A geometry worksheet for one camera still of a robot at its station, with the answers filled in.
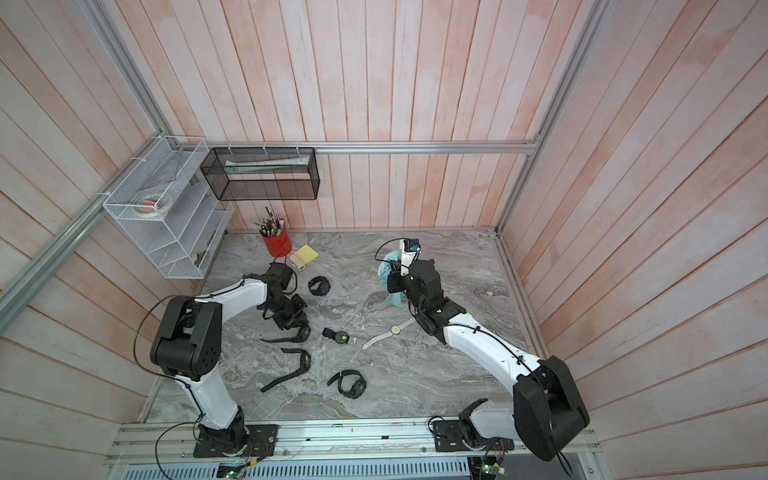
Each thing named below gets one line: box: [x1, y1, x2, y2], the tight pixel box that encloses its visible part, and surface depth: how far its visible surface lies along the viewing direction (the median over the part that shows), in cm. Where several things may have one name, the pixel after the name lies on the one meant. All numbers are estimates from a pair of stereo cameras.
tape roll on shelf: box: [133, 193, 172, 217], surface depth 75 cm
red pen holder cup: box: [263, 228, 293, 258], surface depth 109 cm
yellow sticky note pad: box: [294, 244, 319, 265], surface depth 116 cm
